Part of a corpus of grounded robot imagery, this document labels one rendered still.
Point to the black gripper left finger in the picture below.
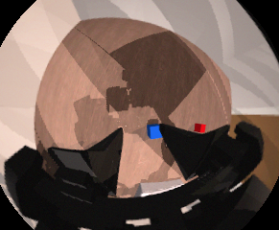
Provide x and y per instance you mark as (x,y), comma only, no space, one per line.
(102,160)

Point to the blue cube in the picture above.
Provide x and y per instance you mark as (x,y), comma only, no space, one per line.
(153,131)

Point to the red cube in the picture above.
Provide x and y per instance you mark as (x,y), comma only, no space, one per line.
(199,127)

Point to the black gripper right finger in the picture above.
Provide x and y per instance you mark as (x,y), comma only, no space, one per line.
(189,148)

